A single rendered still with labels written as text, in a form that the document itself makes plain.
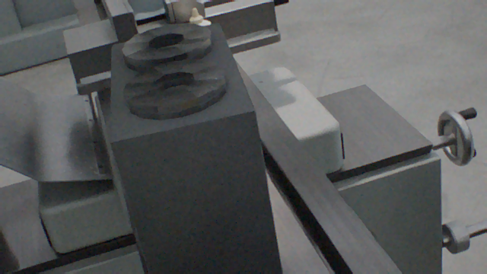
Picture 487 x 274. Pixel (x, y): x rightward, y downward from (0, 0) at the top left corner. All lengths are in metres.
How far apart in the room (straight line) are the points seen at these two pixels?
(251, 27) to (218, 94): 0.58
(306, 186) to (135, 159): 0.28
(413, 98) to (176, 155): 2.46
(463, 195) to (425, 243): 1.08
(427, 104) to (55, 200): 2.08
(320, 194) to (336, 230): 0.07
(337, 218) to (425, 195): 0.54
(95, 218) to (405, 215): 0.54
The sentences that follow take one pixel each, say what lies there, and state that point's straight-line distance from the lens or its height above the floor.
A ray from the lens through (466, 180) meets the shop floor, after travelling 2.47.
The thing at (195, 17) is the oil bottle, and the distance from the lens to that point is 1.05.
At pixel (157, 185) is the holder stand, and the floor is 1.10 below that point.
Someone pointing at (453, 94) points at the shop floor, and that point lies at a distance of 3.00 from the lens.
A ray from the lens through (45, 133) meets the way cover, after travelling 1.16.
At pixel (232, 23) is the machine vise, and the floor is 1.01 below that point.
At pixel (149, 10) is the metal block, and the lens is 1.14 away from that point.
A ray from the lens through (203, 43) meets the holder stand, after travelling 0.67.
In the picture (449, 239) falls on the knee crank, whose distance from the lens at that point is 1.35.
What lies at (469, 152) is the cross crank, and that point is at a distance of 1.39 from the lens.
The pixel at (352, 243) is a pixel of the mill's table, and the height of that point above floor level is 0.96.
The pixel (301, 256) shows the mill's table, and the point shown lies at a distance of 0.69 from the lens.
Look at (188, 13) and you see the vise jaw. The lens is 1.12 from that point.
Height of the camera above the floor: 1.40
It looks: 30 degrees down
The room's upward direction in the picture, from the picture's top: 10 degrees counter-clockwise
